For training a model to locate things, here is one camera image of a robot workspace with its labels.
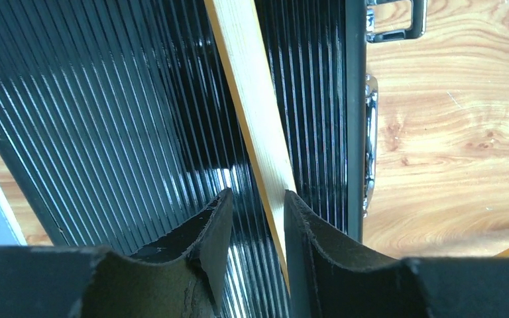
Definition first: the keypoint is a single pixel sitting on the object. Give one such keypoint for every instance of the wooden picture frame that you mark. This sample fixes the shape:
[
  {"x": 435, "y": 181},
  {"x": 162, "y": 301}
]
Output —
[{"x": 443, "y": 175}]

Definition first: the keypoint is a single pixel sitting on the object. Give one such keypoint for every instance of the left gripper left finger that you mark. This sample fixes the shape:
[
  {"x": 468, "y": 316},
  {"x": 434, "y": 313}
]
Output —
[{"x": 181, "y": 274}]

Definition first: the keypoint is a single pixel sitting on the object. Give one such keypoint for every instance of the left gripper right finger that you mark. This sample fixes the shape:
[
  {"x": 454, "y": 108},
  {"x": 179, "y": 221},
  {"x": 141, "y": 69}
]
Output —
[{"x": 332, "y": 275}]

